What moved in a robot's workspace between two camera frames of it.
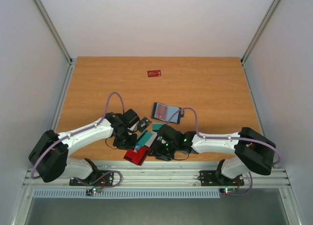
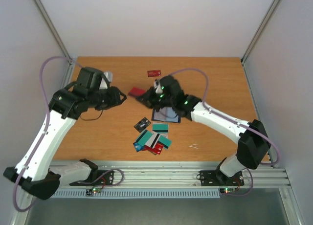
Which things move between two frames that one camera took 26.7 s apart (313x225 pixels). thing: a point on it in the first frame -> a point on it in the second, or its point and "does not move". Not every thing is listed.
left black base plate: (97, 178) does not move
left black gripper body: (124, 142) -> (108, 101)
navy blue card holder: (167, 113) does not move
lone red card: (154, 73) does not move
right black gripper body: (159, 149) -> (150, 98)
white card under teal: (151, 139) does not move
